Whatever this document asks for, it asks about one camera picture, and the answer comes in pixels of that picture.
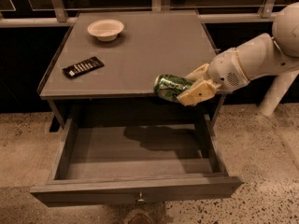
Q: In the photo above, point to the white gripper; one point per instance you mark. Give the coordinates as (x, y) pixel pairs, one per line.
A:
(225, 68)

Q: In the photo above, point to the crushed green soda can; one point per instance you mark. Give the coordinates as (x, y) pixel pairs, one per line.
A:
(169, 87)

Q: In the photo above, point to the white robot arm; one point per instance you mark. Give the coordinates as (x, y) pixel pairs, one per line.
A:
(263, 55)

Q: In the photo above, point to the open grey top drawer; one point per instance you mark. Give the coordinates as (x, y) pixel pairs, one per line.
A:
(111, 165)

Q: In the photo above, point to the grey cabinet with top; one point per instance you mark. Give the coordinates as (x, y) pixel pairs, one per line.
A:
(151, 44)

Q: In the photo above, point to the metal drawer knob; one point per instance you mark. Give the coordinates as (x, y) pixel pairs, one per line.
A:
(140, 198)

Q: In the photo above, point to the white paper bowl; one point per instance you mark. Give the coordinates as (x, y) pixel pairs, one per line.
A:
(105, 30)

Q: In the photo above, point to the black snack bar packet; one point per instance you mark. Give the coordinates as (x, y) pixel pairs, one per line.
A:
(81, 68)

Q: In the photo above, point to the white slanted post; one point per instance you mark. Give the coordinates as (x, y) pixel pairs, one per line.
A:
(275, 93)

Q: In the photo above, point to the metal railing frame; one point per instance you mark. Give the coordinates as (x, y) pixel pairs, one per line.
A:
(30, 13)

